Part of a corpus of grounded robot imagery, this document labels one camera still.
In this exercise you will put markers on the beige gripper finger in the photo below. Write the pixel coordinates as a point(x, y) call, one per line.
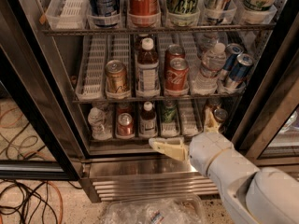
point(212, 120)
point(173, 148)

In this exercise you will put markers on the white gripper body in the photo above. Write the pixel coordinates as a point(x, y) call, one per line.
point(207, 150)

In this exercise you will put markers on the orange gold soda can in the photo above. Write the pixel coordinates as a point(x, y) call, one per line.
point(116, 73)

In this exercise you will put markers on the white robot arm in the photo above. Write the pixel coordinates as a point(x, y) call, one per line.
point(251, 195)

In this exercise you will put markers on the front gold can bottom shelf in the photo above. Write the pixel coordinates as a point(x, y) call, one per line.
point(220, 115)

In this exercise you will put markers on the rear gold can bottom shelf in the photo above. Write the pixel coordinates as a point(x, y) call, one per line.
point(210, 105)

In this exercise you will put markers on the brown tea bottle bottom shelf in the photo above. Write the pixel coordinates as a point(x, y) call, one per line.
point(148, 123)

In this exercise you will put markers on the brown tea bottle shelf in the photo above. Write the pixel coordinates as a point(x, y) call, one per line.
point(148, 123)
point(148, 66)

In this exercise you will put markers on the green can bottom shelf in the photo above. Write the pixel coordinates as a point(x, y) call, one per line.
point(169, 111)

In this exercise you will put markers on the clear water bottle middle shelf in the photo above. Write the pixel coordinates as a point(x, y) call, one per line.
point(212, 62)

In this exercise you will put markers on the clear water bottle shelf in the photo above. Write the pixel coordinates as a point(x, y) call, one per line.
point(212, 62)
point(98, 120)

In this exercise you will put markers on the red can bottom shelf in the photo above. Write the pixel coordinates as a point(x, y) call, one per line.
point(125, 124)

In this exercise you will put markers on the front red cola can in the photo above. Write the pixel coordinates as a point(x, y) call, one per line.
point(176, 74)

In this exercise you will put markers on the front blue energy drink can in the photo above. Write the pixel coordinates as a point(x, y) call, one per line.
point(240, 70)

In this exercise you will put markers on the blue energy drink can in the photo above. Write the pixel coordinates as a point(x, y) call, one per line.
point(232, 51)
point(240, 70)

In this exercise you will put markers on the right glass fridge door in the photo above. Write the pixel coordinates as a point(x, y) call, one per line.
point(274, 139)

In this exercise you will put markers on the glass fridge door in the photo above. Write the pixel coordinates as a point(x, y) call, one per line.
point(30, 149)
point(274, 139)

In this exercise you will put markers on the rear blue energy drink can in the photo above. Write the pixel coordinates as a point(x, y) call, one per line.
point(232, 51)

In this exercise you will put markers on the rear red cola can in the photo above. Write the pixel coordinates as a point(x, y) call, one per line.
point(173, 51)

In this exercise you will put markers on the clear water bottle bottom shelf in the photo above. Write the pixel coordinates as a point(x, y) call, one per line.
point(98, 120)

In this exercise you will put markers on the brown tea bottle middle shelf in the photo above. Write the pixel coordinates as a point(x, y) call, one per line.
point(148, 66)

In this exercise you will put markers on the stainless steel fridge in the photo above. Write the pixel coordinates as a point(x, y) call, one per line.
point(44, 41)

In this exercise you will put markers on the empty white shelf tray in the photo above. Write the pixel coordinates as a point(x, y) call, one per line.
point(90, 82)

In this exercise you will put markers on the blue red can top shelf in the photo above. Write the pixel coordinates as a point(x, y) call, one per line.
point(215, 8)

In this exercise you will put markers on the red cola can top shelf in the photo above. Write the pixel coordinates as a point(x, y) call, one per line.
point(143, 12)

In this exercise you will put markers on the left glass fridge door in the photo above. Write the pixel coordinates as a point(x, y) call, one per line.
point(30, 149)

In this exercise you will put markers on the dark blue can top shelf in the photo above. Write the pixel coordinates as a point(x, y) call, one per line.
point(105, 13)

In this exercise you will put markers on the clear plastic bin with bags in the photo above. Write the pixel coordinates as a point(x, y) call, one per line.
point(180, 209)

